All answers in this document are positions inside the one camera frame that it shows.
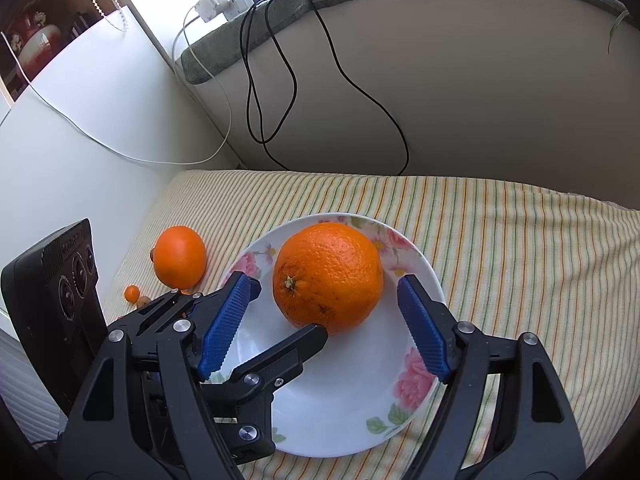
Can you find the large smooth orange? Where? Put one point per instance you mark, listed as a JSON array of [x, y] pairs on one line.
[[180, 257]]

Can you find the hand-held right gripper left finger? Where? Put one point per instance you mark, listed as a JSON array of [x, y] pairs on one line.
[[225, 327]]

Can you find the large orange with stem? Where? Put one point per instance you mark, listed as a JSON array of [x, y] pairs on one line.
[[330, 275]]

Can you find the striped bed cloth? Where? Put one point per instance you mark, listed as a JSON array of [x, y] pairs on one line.
[[500, 235]]

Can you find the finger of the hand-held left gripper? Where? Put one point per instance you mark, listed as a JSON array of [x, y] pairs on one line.
[[160, 305], [290, 350]]

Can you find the white floral plate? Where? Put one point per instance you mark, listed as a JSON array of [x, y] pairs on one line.
[[350, 385]]

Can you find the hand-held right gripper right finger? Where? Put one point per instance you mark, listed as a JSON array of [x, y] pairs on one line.
[[425, 330]]

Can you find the wall picture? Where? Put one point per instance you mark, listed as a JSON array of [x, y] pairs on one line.
[[40, 25]]

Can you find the small orange kumquat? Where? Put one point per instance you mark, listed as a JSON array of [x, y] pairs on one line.
[[132, 293]]

